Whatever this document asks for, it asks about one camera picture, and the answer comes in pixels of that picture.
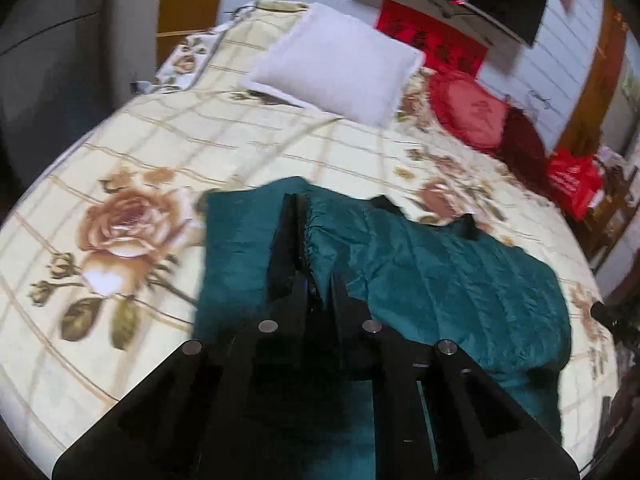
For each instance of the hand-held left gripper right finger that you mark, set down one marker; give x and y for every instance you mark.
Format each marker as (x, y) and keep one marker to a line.
(415, 375)

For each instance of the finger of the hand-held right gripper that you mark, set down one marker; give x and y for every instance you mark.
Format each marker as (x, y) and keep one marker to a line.
(607, 316)

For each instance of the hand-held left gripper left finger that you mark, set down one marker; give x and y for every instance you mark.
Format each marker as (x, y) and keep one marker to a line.
(270, 360)

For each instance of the green puffer jacket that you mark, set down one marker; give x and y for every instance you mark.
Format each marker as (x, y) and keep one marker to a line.
(450, 285)

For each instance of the wooden chair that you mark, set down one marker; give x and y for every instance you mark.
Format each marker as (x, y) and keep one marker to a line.
(607, 220)

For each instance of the red shopping bag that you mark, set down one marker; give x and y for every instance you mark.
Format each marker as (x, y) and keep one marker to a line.
(572, 180)

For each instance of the dark red velvet cushion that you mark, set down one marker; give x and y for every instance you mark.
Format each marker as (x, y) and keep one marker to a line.
(522, 150)

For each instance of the floral bed sheet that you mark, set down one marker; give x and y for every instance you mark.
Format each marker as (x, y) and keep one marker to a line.
(150, 150)

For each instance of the red heart cushion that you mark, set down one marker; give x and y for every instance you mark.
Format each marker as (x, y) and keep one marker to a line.
(470, 110)

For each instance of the white pillow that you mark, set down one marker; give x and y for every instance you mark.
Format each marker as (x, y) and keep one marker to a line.
(335, 65)

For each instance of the grey cabinet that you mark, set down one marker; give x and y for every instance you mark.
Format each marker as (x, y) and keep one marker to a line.
(50, 60)

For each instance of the red wall banner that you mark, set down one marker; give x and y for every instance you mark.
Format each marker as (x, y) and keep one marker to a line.
(425, 35)

